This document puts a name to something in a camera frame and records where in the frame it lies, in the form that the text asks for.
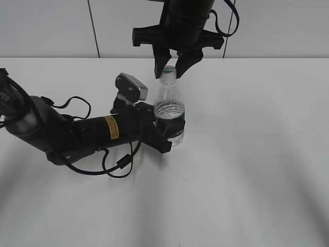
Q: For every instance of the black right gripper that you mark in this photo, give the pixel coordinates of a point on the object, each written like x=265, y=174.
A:
x=180, y=35

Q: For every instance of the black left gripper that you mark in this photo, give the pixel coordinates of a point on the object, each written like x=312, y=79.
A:
x=136, y=123

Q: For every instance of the clear green-label water bottle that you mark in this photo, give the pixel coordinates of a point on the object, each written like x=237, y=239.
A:
x=169, y=104

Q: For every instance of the white green bottle cap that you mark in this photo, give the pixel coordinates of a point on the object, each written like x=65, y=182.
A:
x=169, y=73

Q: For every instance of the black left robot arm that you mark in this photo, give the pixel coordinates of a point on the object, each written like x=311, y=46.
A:
x=66, y=139

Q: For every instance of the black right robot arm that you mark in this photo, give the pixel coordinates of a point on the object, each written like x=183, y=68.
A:
x=185, y=10

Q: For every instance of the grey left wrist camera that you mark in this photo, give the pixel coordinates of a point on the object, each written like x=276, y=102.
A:
x=131, y=88

